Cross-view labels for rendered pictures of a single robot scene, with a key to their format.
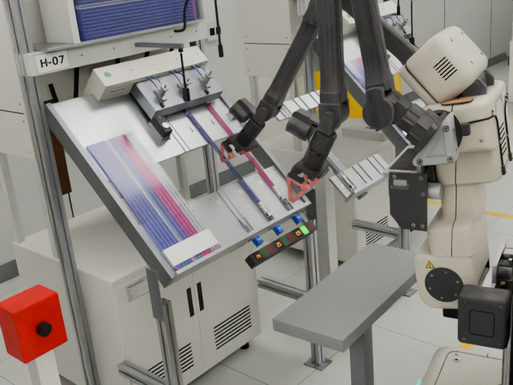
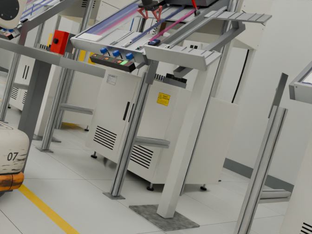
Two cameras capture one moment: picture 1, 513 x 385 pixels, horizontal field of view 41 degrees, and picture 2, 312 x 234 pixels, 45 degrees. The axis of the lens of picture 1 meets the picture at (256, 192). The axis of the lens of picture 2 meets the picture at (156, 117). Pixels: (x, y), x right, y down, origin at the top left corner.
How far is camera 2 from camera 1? 3.38 m
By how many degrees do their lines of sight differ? 89
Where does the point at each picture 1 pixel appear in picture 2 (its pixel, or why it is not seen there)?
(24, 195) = (284, 140)
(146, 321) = (107, 100)
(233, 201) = (128, 36)
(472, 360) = not seen: outside the picture
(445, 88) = not seen: outside the picture
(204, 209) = (116, 33)
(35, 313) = (58, 34)
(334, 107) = not seen: outside the picture
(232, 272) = (152, 117)
